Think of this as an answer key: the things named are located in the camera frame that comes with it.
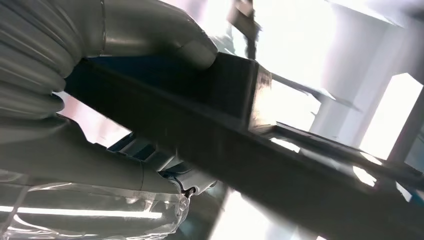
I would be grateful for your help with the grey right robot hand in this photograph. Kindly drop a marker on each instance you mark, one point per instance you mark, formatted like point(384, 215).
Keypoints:
point(82, 165)

